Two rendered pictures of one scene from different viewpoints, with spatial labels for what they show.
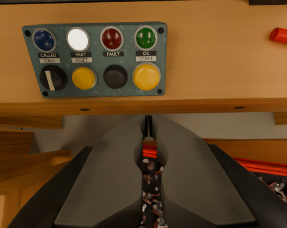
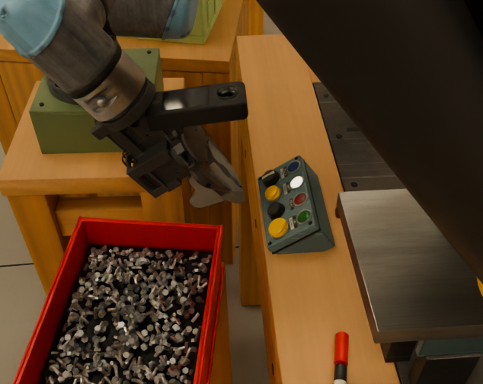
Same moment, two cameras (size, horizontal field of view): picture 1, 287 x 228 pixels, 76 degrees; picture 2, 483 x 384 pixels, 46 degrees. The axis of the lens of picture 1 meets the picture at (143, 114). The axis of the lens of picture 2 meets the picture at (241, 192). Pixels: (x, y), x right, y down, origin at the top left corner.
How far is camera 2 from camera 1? 0.66 m
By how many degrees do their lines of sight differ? 46
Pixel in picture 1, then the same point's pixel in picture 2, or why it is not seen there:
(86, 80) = (270, 193)
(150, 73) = (279, 225)
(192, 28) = (337, 273)
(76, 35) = (298, 180)
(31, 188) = (175, 203)
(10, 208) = not seen: hidden behind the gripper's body
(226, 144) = (226, 369)
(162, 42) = (303, 227)
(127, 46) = (297, 209)
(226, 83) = (286, 301)
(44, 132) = (232, 280)
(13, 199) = not seen: hidden behind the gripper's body
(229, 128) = not seen: outside the picture
